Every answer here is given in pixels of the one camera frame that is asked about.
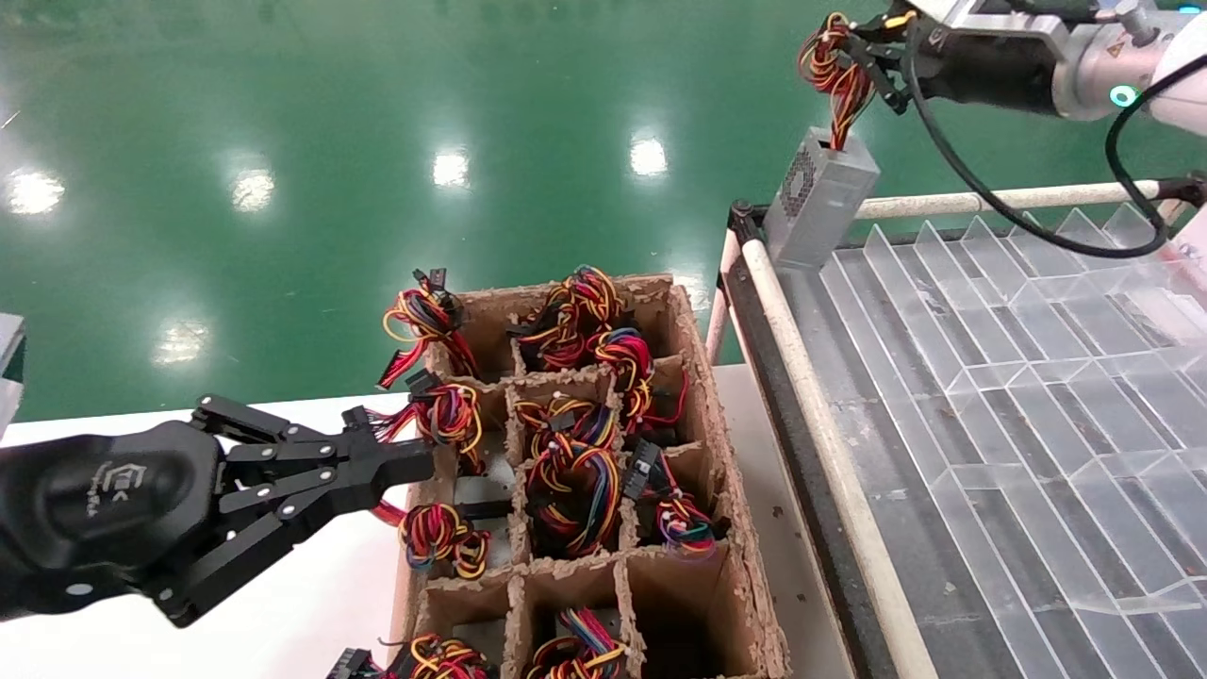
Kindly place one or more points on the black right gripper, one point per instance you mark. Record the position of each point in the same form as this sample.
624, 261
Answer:
1000, 75

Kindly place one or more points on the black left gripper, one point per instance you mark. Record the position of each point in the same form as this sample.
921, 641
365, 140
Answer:
104, 500

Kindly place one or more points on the brown cardboard divider box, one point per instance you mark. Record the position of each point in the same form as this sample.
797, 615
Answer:
702, 415

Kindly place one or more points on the long white rack pipe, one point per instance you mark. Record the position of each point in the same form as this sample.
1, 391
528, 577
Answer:
1018, 198

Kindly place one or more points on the black pipe corner joint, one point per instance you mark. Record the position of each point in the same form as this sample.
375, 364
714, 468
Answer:
745, 222

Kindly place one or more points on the white rack leg pipe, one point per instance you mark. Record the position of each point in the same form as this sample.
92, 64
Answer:
721, 302

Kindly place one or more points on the short white rack pipe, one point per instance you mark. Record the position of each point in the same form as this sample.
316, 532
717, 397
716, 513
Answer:
1169, 213

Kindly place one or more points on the black pipe end joint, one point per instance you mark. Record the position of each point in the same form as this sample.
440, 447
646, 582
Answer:
1186, 189

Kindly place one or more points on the clear acrylic divider tray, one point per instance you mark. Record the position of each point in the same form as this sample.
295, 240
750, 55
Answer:
1018, 377

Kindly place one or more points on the white pink labelled object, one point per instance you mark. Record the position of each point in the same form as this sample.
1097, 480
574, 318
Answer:
1192, 247

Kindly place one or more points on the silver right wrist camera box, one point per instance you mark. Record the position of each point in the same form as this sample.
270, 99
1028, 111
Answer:
1018, 24

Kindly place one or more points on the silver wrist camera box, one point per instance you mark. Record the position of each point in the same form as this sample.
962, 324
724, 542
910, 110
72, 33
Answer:
9, 377
1018, 24

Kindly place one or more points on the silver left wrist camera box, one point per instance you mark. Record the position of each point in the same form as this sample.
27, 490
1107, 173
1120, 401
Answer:
9, 377

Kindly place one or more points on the black rack edge rail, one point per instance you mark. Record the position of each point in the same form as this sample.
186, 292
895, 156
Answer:
783, 405

